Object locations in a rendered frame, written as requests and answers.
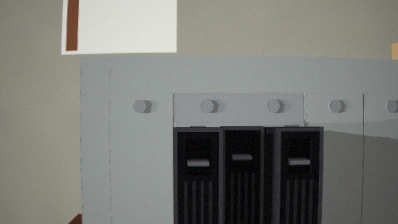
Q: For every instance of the tan wooden board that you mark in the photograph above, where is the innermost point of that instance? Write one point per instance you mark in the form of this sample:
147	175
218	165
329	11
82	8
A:
395	51

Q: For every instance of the grey metal rack frame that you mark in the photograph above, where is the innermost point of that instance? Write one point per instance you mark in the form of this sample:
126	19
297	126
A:
129	106

